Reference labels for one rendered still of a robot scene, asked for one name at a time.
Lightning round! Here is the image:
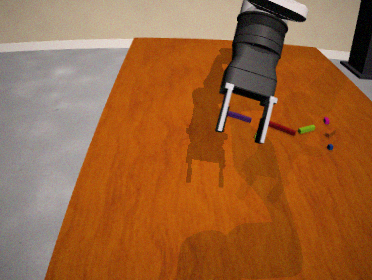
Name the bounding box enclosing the purple rod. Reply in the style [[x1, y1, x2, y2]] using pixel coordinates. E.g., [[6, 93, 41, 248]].
[[228, 111, 252, 123]]

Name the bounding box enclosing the dark red rod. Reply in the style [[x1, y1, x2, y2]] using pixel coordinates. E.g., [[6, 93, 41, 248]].
[[268, 121, 296, 136]]

